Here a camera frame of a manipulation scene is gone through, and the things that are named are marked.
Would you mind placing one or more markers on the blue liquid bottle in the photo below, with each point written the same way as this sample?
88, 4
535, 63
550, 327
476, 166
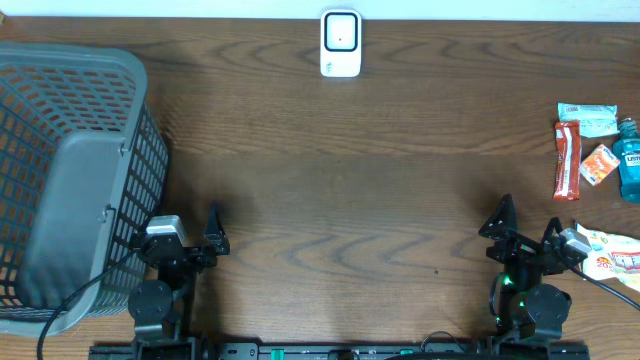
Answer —
626, 149

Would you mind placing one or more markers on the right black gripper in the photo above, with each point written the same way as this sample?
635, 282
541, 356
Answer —
520, 247

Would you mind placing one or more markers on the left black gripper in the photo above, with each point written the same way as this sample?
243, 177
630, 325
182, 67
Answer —
218, 239

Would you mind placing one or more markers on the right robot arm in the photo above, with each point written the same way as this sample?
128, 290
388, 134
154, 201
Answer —
529, 310

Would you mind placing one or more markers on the yellow snack package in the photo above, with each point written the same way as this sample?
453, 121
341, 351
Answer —
611, 256

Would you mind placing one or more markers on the grey plastic shopping basket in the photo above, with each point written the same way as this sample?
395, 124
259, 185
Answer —
83, 166

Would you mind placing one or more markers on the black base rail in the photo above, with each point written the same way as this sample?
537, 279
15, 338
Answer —
439, 349

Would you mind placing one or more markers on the red chocolate bar wrapper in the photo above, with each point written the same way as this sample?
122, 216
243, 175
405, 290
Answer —
568, 146

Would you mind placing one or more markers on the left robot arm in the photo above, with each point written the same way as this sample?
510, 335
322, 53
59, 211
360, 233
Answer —
161, 307

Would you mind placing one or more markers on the white barcode scanner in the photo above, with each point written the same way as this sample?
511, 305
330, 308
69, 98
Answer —
340, 43

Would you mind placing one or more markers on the orange tissue pack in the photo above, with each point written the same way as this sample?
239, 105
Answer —
598, 165

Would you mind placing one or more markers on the teal wet wipes pack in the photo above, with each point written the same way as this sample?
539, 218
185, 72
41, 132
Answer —
595, 120

